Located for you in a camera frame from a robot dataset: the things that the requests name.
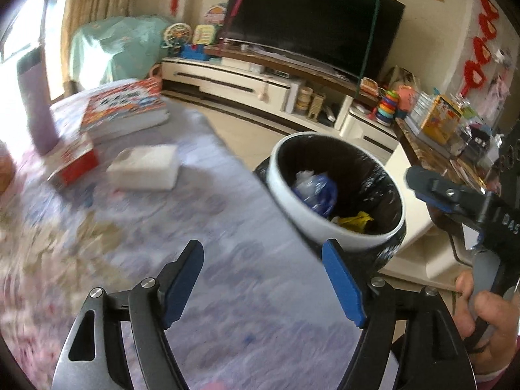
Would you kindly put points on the blue plastic packaging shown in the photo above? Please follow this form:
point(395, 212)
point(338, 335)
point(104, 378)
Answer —
point(321, 191)

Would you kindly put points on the person's right hand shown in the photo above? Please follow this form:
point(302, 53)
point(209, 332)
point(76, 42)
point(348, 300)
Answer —
point(483, 325)

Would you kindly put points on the wooden slotted box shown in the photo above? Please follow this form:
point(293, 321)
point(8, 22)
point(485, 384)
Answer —
point(316, 107)

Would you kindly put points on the pink stick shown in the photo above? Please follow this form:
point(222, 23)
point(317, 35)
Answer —
point(265, 89)

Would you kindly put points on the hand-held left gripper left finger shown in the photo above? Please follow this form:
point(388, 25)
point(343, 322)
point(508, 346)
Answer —
point(183, 284)

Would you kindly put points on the grey patterned tablecloth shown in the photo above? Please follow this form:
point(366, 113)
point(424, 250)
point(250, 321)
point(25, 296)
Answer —
point(243, 292)

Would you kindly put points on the round yellow container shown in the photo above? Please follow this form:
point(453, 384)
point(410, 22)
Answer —
point(303, 99)

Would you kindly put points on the toy cash register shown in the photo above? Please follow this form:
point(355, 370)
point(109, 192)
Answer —
point(369, 86)

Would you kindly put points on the white and black trash bin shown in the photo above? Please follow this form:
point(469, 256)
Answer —
point(292, 215)

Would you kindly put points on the white TV cabinet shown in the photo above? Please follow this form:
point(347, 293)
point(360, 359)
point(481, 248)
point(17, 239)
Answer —
point(227, 81)

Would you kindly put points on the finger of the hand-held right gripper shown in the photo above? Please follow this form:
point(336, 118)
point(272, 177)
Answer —
point(443, 195)

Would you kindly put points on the purple tumbler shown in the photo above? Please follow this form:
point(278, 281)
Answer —
point(38, 101)

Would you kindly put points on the person's right forearm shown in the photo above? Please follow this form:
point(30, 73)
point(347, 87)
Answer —
point(501, 380)

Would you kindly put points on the black television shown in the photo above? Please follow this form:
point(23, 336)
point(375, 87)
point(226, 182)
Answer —
point(308, 20)

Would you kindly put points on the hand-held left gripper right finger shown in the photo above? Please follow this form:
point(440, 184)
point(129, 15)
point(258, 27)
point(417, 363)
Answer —
point(343, 284)

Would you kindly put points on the stacking rings toy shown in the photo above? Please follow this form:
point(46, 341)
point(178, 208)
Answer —
point(388, 107)

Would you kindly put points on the red box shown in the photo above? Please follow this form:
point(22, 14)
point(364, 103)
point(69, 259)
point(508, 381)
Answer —
point(73, 164)

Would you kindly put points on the white tissue pack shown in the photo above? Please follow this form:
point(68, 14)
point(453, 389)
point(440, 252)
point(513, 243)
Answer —
point(144, 168)

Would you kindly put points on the large picture book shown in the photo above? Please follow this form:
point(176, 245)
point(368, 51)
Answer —
point(126, 109)

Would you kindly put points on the white toy ferris wheel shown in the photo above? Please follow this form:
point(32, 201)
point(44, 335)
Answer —
point(177, 36)

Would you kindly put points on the green toy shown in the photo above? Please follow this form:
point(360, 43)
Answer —
point(203, 35)

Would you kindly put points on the teal furniture cover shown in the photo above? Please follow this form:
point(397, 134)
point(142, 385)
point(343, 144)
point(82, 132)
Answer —
point(118, 48)

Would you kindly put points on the yellow picture box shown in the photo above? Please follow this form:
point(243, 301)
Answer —
point(440, 118)

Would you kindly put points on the pink toy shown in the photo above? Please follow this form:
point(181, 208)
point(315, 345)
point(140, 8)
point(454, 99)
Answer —
point(407, 99)

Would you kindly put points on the colourful round toy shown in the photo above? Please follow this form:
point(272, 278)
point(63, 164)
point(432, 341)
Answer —
point(215, 14)

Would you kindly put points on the blue toy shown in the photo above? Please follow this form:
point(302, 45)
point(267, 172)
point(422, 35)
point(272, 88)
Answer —
point(196, 51)

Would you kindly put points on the yellow wrapper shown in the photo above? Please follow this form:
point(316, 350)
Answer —
point(355, 221)

